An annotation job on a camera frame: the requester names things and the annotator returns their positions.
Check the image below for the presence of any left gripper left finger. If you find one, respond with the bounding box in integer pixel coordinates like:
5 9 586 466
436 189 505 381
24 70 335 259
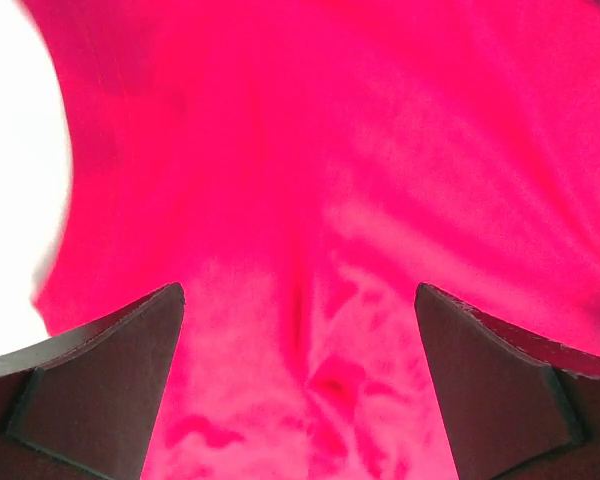
0 283 185 479

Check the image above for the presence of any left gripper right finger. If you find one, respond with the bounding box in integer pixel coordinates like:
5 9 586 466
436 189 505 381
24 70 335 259
415 284 600 479

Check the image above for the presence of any magenta t shirt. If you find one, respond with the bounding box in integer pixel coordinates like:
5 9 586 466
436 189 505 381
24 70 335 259
28 1 600 479

